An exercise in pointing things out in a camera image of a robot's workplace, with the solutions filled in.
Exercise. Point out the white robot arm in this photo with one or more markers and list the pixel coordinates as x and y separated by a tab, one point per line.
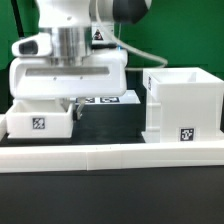
60	63

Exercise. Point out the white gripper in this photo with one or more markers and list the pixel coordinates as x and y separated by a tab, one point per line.
102	74

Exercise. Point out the white drawer cabinet box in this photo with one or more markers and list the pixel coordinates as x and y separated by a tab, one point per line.
182	105

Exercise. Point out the black pole stand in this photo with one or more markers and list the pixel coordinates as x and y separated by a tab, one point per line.
17	18

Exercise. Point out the white front drawer tray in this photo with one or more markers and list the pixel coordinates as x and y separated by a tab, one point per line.
39	119

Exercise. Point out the white U-shaped fence wall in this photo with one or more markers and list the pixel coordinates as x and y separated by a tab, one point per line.
105	157

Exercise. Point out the white fiducial marker sheet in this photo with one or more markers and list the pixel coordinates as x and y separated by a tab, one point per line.
130	97

